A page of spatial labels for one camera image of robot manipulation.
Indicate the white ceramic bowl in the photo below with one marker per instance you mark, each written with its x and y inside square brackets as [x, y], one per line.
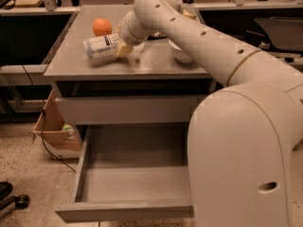
[179, 54]

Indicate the cardboard box on floor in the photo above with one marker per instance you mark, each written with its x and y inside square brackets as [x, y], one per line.
[58, 137]

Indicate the grey drawer cabinet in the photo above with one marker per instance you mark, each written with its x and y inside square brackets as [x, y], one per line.
[151, 69]

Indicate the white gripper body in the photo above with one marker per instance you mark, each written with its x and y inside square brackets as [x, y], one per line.
[124, 32]

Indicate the open middle drawer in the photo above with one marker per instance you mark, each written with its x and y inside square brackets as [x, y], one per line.
[130, 172]

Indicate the closed top drawer front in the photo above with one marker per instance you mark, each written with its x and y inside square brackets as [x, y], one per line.
[127, 109]

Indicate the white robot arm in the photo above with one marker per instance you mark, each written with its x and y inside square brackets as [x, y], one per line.
[240, 139]

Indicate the brown yellow chip bag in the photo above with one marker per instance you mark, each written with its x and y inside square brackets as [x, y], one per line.
[159, 35]

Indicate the orange fruit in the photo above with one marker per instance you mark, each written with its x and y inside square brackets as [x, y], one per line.
[102, 27]

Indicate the black chair caster wheel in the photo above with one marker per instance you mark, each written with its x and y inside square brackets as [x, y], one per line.
[22, 201]

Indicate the white blue plastic bottle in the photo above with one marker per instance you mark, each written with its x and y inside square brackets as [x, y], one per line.
[102, 48]

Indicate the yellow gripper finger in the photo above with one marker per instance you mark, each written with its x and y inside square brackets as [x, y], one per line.
[124, 50]

